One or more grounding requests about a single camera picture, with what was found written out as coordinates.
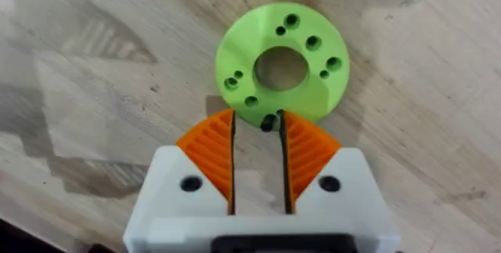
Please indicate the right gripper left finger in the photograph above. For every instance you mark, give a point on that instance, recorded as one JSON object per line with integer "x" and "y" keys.
{"x": 195, "y": 174}

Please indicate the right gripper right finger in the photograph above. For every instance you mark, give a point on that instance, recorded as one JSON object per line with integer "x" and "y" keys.
{"x": 332, "y": 178}

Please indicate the black screw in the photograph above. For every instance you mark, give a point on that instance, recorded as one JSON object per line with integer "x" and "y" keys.
{"x": 269, "y": 122}

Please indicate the green disc with holes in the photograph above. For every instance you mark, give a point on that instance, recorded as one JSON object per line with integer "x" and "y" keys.
{"x": 270, "y": 37}

